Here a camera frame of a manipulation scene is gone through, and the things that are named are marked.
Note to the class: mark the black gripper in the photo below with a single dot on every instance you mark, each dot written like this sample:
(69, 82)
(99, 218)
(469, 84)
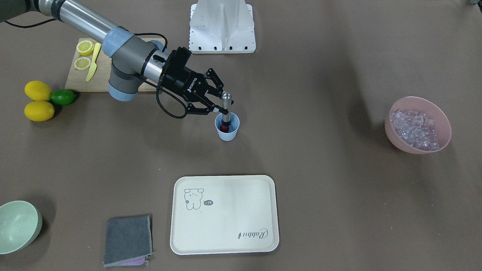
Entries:
(187, 87)

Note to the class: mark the steel muddler black tip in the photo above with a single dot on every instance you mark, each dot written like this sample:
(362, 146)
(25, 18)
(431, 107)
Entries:
(226, 104)

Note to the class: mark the red strawberry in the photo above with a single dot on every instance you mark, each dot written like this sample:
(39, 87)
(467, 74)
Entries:
(224, 128)

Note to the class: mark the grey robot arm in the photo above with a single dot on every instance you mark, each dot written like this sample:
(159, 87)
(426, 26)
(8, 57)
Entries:
(133, 60)

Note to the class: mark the light blue cup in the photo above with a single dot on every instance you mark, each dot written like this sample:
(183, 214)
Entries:
(233, 127)

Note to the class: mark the pile of clear ice cubes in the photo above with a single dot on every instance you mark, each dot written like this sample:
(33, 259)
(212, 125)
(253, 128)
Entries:
(416, 129)

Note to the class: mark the cream rabbit tray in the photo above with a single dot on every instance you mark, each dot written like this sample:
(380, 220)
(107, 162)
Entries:
(224, 214)

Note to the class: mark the wooden cutting board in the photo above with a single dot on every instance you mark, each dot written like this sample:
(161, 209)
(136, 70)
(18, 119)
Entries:
(76, 79)

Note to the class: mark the yellow plastic knife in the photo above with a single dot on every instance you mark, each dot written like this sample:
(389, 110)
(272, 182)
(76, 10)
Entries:
(93, 67)

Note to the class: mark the lower lemon half slice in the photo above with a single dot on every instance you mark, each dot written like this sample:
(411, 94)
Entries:
(82, 63)

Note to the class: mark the lemon half slice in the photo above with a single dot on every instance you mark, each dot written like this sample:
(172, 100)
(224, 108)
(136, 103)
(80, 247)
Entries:
(85, 47)
(82, 63)

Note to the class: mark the upper lemon half slice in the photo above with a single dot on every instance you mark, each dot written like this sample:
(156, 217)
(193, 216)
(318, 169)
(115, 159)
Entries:
(85, 47)

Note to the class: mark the green lime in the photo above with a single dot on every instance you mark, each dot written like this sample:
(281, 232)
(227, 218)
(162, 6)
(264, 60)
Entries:
(62, 97)

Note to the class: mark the grey folded cloth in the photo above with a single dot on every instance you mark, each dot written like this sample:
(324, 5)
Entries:
(128, 241)

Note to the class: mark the upper whole yellow lemon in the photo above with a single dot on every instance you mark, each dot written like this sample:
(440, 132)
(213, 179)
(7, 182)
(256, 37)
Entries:
(38, 91)

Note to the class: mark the whole yellow lemon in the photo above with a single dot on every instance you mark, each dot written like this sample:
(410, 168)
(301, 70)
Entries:
(38, 91)
(39, 111)

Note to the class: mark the lower whole yellow lemon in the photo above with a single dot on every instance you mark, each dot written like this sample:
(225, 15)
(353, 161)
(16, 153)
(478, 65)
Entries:
(39, 111)

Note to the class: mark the pink bowl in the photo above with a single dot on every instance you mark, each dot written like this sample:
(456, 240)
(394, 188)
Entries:
(442, 124)

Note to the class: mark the green bowl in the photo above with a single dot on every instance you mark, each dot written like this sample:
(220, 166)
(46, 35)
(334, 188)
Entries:
(20, 224)

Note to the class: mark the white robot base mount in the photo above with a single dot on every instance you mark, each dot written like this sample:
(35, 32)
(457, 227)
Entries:
(221, 27)

